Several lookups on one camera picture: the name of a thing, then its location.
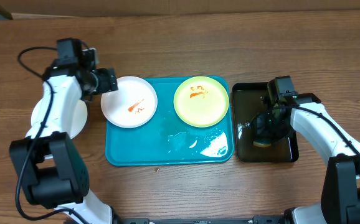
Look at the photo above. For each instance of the white plate front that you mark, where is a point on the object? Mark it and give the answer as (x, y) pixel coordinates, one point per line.
(79, 117)

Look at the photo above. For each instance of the white plate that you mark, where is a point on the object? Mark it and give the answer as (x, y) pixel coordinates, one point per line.
(79, 117)
(132, 105)

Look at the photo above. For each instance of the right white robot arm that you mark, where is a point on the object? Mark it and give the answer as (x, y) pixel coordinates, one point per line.
(305, 114)

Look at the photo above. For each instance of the teal plastic tray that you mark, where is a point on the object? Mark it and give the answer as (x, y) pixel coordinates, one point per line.
(167, 140)

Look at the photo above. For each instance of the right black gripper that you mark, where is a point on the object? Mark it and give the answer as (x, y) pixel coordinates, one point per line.
(263, 132)

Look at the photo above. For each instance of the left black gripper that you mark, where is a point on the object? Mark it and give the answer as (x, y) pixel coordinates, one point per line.
(107, 79)

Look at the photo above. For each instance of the green yellow sponge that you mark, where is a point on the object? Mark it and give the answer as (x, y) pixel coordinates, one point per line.
(262, 142)

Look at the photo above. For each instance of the yellow-green plate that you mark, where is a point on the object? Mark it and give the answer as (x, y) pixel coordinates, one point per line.
(201, 101)

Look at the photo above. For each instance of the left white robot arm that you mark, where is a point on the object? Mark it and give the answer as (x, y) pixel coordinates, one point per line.
(52, 176)

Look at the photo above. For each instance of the black water tray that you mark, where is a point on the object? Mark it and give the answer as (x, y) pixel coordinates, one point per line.
(247, 101)

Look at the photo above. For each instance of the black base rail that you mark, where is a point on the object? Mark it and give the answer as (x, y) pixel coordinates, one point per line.
(259, 219)

